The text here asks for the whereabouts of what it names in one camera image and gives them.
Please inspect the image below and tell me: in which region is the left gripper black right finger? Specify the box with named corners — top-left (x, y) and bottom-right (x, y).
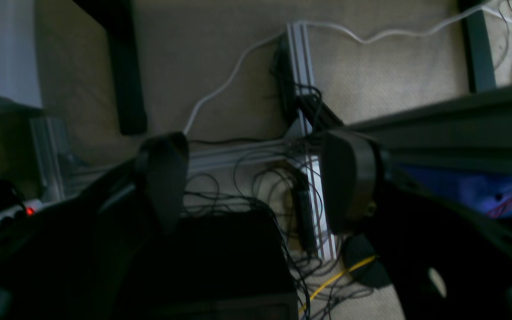
top-left (321, 130), bottom-right (512, 320)

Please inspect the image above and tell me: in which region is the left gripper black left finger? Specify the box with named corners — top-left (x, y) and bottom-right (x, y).
top-left (0, 133), bottom-right (189, 320)

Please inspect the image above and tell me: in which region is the black box on floor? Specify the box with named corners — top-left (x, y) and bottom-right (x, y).
top-left (112, 210), bottom-right (298, 320)

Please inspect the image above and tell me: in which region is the black table leg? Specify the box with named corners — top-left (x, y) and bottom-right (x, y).
top-left (75, 0), bottom-right (148, 136)

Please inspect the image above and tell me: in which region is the yellow cable on floor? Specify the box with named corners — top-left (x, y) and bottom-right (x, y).
top-left (299, 254), bottom-right (377, 313)

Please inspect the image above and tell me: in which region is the aluminium frame rail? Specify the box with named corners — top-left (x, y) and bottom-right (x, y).
top-left (30, 21), bottom-right (342, 261)

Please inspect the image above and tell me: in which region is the white cable on floor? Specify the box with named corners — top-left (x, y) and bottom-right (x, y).
top-left (183, 0), bottom-right (512, 135)

